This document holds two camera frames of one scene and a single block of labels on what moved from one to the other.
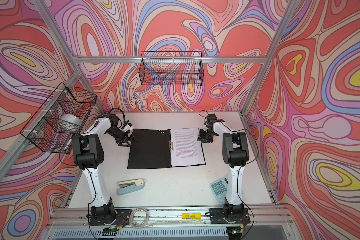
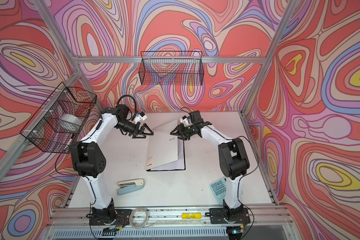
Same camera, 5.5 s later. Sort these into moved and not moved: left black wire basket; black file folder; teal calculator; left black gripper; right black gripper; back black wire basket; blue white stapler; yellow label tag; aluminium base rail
Moved: right black gripper; black file folder; left black gripper
Not moved: yellow label tag; aluminium base rail; blue white stapler; left black wire basket; back black wire basket; teal calculator
